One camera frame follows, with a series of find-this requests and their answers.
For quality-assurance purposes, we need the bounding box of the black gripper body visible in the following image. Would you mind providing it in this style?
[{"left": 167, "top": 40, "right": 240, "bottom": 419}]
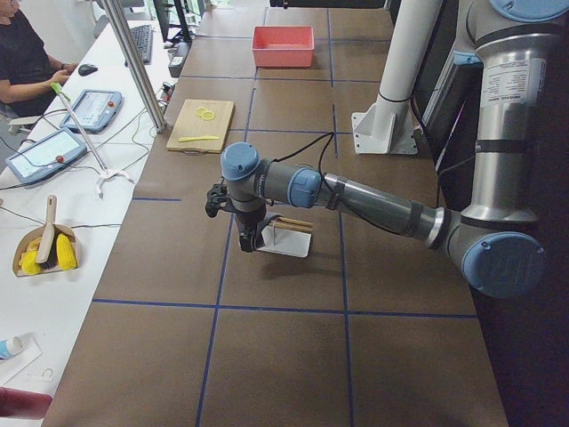
[{"left": 236, "top": 208, "right": 267, "bottom": 245}]

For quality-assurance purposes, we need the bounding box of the grey pink cleaning cloth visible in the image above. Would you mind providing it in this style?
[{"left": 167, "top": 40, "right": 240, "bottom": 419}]
[{"left": 255, "top": 212, "right": 281, "bottom": 247}]

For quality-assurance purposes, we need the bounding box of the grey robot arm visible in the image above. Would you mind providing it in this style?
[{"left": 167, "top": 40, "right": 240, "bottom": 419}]
[{"left": 205, "top": 1, "right": 568, "bottom": 298}]

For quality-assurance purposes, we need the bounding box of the white towel rack stand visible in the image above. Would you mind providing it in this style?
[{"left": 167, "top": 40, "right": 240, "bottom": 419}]
[{"left": 259, "top": 215, "right": 314, "bottom": 258}]

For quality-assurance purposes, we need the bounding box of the yellow plastic knife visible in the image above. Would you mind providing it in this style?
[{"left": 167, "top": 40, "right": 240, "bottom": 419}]
[{"left": 178, "top": 135, "right": 220, "bottom": 143}]

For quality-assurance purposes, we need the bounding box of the bamboo cutting board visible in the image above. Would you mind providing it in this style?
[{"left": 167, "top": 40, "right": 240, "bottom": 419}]
[{"left": 166, "top": 99, "right": 235, "bottom": 154}]

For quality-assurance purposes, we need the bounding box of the silver grabber stick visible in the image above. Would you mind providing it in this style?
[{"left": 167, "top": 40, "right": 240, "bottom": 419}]
[{"left": 50, "top": 83, "right": 134, "bottom": 198}]

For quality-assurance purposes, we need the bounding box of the pink plastic bin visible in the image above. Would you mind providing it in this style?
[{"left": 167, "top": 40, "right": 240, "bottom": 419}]
[{"left": 252, "top": 26, "right": 315, "bottom": 68}]

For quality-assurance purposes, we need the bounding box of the yellow toy corn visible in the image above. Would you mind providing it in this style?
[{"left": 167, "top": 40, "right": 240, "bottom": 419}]
[{"left": 56, "top": 233, "right": 78, "bottom": 270}]

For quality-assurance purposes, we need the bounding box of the black power box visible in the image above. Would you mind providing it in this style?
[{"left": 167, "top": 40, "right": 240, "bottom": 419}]
[{"left": 168, "top": 43, "right": 191, "bottom": 78}]

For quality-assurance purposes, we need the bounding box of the far teach pendant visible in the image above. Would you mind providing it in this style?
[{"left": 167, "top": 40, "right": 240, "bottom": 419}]
[{"left": 72, "top": 90, "right": 123, "bottom": 134}]

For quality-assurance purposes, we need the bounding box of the teach pendant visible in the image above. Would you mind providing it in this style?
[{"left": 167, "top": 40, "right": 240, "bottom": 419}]
[
  {"left": 5, "top": 129, "right": 87, "bottom": 184},
  {"left": 72, "top": 90, "right": 123, "bottom": 134}
]

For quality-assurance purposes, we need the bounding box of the wooden dustpan with brush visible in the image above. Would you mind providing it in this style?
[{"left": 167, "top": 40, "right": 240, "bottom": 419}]
[{"left": 12, "top": 195, "right": 81, "bottom": 277}]

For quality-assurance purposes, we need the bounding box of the near teach pendant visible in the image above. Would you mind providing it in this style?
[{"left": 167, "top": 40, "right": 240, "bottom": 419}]
[{"left": 5, "top": 129, "right": 87, "bottom": 184}]

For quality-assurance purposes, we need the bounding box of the black keyboard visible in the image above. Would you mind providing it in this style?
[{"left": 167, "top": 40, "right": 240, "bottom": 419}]
[{"left": 130, "top": 24, "right": 153, "bottom": 65}]

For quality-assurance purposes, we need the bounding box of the black computer mouse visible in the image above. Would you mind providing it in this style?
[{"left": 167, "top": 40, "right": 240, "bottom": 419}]
[{"left": 77, "top": 64, "right": 98, "bottom": 77}]

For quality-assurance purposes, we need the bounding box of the white blue tube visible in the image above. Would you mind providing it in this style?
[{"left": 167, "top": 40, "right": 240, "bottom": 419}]
[{"left": 0, "top": 336, "right": 24, "bottom": 361}]

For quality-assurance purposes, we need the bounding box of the seated person black shirt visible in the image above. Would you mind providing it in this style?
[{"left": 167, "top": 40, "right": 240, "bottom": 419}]
[{"left": 1, "top": 1, "right": 77, "bottom": 117}]

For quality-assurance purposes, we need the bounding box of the red cylinder object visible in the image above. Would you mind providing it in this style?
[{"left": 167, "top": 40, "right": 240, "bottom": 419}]
[{"left": 1, "top": 387, "right": 52, "bottom": 420}]

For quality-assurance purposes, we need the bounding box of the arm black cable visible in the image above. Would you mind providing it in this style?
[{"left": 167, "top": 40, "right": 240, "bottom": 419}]
[{"left": 270, "top": 131, "right": 441, "bottom": 232}]

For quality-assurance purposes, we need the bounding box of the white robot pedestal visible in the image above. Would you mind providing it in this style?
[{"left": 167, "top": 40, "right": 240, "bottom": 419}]
[{"left": 351, "top": 0, "right": 443, "bottom": 155}]

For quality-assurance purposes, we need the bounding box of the aluminium frame post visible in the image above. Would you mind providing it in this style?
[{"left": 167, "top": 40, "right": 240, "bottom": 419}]
[{"left": 101, "top": 0, "right": 167, "bottom": 134}]

